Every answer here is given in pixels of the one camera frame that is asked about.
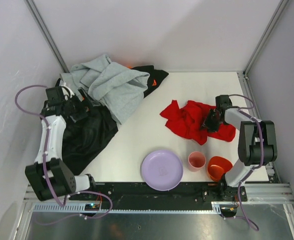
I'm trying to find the red cloth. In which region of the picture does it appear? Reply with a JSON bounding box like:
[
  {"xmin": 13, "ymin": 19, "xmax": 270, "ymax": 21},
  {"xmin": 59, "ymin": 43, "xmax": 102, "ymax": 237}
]
[{"xmin": 160, "ymin": 100, "xmax": 236, "ymax": 145}]

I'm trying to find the grey zip hoodie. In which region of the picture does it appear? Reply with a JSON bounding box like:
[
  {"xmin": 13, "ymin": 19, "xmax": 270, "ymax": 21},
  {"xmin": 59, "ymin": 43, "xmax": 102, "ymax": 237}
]
[{"xmin": 60, "ymin": 54, "xmax": 150, "ymax": 125}]

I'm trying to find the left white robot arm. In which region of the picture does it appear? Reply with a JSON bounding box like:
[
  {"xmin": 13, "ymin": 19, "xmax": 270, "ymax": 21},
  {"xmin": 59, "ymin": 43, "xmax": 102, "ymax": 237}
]
[{"xmin": 25, "ymin": 86, "xmax": 95, "ymax": 207}]

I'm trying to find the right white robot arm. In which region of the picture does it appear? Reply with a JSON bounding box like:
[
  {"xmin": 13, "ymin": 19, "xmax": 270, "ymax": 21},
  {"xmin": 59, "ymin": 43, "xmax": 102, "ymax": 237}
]
[{"xmin": 201, "ymin": 95, "xmax": 278, "ymax": 194}]

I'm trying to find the black cloth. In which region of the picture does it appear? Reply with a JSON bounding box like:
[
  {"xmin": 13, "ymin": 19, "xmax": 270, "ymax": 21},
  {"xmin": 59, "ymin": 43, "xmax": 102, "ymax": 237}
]
[{"xmin": 62, "ymin": 68, "xmax": 168, "ymax": 175}]

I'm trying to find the orange fleece cloth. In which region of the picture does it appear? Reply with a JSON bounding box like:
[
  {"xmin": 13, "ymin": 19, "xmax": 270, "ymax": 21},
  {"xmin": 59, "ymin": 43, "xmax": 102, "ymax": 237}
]
[{"xmin": 127, "ymin": 65, "xmax": 157, "ymax": 88}]

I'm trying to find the pink plastic cup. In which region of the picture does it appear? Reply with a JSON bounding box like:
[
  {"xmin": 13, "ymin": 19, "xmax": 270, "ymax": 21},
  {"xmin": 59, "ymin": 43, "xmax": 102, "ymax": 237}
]
[{"xmin": 188, "ymin": 151, "xmax": 206, "ymax": 172}]

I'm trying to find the orange plastic bowl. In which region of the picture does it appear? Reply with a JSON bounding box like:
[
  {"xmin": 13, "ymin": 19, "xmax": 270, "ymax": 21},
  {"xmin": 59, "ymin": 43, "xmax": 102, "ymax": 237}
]
[{"xmin": 207, "ymin": 156, "xmax": 233, "ymax": 182}]

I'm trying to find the lilac plastic plate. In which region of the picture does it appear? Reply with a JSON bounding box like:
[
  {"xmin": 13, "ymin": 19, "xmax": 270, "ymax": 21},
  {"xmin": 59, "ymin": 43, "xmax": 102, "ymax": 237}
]
[{"xmin": 141, "ymin": 149, "xmax": 183, "ymax": 192}]

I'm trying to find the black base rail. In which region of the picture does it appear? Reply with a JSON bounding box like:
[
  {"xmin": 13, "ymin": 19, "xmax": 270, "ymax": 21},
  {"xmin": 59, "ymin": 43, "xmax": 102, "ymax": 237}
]
[{"xmin": 69, "ymin": 181, "xmax": 247, "ymax": 211}]

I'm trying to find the grey slotted cable duct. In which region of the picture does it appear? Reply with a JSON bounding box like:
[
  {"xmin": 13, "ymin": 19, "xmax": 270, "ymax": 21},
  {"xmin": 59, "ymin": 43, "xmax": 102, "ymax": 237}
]
[{"xmin": 32, "ymin": 202, "xmax": 236, "ymax": 214}]

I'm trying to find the left aluminium frame post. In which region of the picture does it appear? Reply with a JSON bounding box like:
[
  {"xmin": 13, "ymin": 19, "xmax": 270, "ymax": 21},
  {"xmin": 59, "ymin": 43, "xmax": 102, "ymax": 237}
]
[{"xmin": 24, "ymin": 0, "xmax": 69, "ymax": 73}]

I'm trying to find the aluminium frame post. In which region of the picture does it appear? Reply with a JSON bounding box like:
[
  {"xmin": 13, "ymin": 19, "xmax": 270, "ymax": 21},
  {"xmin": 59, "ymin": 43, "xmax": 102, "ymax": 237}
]
[
  {"xmin": 24, "ymin": 0, "xmax": 69, "ymax": 73},
  {"xmin": 243, "ymin": 0, "xmax": 291, "ymax": 77}
]

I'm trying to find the right aluminium frame post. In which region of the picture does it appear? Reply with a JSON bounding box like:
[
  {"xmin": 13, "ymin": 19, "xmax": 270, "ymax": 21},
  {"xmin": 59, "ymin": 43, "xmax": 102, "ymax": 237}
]
[{"xmin": 243, "ymin": 0, "xmax": 291, "ymax": 77}]

